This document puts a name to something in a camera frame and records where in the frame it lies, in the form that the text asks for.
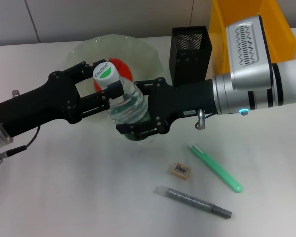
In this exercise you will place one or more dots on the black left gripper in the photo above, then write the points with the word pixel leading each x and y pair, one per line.
pixel 39 106

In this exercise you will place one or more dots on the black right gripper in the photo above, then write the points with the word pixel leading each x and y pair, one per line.
pixel 182 101

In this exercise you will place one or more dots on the clear water bottle green label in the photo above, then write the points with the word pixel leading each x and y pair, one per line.
pixel 128 101

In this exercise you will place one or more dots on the orange fruit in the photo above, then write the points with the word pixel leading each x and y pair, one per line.
pixel 123 67

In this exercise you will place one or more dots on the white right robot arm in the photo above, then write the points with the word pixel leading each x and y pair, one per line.
pixel 291 84

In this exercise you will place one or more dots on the pale green glass fruit plate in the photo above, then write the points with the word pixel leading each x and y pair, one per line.
pixel 143 54

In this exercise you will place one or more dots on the black mesh pen holder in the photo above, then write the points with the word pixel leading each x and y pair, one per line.
pixel 187 64

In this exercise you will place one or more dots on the beige eraser with barcode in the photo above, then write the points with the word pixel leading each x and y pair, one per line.
pixel 179 170

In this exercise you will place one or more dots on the mint green pen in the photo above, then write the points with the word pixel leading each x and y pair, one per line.
pixel 214 166

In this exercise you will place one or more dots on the grey marker pen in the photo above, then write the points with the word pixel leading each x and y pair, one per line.
pixel 192 200

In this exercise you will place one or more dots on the yellow plastic bin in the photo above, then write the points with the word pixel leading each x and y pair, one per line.
pixel 218 42

